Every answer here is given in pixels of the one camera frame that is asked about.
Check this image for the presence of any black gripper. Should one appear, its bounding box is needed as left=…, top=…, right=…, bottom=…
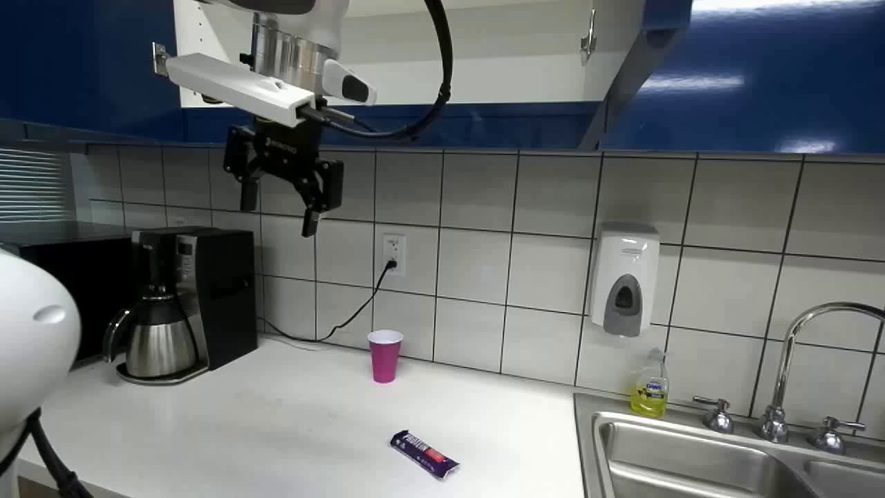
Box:
left=223, top=122, right=342, bottom=239

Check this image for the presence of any purple candy bar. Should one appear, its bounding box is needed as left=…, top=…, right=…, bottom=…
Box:
left=391, top=429, right=460, bottom=480

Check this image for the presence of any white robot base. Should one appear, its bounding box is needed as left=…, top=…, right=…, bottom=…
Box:
left=0, top=252, right=79, bottom=498

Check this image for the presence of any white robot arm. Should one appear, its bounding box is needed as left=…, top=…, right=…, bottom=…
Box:
left=171, top=0, right=364, bottom=239

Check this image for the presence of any open blue upper cabinet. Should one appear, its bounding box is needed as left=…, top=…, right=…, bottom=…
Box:
left=0, top=0, right=885, bottom=155

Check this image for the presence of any blue cabinet door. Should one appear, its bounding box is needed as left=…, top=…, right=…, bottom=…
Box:
left=580, top=0, right=693, bottom=151

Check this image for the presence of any black coffee maker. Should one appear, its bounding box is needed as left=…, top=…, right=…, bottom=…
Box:
left=132, top=227, right=258, bottom=372

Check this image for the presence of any pink plastic cup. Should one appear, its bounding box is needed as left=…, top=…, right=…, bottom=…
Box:
left=367, top=329, right=404, bottom=384

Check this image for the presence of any steel coffee carafe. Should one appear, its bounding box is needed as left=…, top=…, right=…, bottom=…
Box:
left=103, top=292, right=203, bottom=384

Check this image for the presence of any black microwave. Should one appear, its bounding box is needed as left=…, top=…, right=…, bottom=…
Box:
left=6, top=239, right=136, bottom=364

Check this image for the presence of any white soap dispenser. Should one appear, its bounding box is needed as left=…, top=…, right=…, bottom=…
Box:
left=590, top=225, right=662, bottom=339

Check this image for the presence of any stainless steel sink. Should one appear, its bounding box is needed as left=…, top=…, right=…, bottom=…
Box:
left=573, top=394, right=885, bottom=498

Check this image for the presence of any chrome sink faucet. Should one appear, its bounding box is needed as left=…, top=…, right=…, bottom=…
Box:
left=692, top=300, right=885, bottom=455

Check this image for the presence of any white wall outlet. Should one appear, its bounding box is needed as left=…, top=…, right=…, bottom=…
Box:
left=382, top=232, right=406, bottom=274

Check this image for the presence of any black power cord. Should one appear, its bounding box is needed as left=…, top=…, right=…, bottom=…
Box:
left=258, top=257, right=402, bottom=348

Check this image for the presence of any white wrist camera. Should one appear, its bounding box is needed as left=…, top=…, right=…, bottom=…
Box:
left=151, top=44, right=315, bottom=128

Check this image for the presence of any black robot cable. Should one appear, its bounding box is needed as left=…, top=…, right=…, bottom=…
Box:
left=302, top=0, right=457, bottom=144

